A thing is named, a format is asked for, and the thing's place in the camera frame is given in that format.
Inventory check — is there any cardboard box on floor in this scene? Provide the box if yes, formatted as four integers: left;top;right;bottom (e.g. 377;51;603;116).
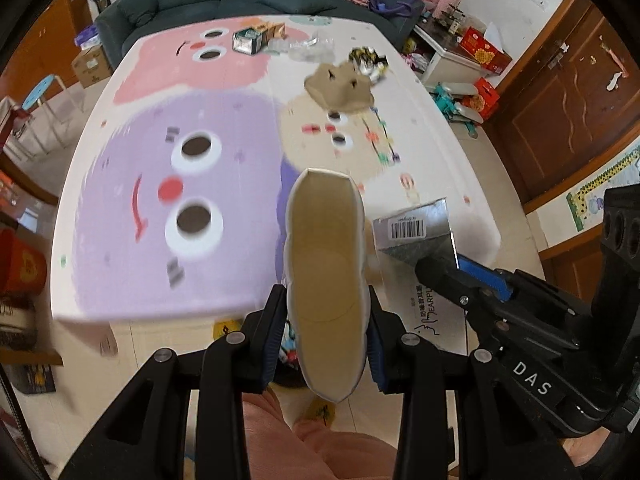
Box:
72;46;113;89

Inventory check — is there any blue round stool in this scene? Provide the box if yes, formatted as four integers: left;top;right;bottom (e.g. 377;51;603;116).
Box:
22;74;84;148

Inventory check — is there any orange wooden wardrobe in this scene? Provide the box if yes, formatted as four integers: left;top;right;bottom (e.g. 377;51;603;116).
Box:
1;0;92;104

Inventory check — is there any beige checkered paper bag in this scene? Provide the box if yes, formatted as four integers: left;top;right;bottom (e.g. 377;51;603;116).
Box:
284;168;370;403

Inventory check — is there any brown crumpled paper tray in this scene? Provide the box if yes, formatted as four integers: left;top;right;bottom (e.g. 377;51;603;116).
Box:
304;61;374;113

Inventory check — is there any teal toy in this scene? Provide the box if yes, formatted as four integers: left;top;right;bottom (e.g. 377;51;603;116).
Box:
428;82;484;139

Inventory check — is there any dark teal cushion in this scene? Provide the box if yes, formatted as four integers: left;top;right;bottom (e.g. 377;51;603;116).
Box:
249;0;338;16

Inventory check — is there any clear plastic container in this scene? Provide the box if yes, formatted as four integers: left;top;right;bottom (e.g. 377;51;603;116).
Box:
265;34;335;63

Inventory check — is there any colourful cartoon tablecloth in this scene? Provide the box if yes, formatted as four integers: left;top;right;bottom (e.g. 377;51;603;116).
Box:
50;16;500;322

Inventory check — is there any brown wooden door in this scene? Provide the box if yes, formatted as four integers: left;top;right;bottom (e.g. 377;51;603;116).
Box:
485;0;639;210

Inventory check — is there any red box on floor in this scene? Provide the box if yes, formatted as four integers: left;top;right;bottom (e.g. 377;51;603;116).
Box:
462;78;500;120

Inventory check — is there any green carton box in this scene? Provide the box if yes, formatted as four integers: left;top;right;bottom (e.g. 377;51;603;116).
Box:
231;27;270;55

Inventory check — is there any black yellow crumpled wrapper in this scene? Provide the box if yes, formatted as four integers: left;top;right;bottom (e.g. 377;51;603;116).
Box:
348;47;388;84

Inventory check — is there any red gift box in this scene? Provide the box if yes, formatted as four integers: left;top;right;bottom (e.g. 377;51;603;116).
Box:
0;229;48;296

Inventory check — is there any silver earplugs box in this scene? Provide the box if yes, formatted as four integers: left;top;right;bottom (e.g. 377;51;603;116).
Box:
372;198;468;356

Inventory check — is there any white side cabinet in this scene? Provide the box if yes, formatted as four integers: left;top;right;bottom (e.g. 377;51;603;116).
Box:
412;20;502;88

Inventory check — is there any red box on cabinet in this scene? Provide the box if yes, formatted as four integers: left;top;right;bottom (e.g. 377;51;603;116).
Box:
460;27;512;75

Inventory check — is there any tan crumpled carton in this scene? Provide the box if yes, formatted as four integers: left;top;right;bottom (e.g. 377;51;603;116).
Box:
257;22;286;44

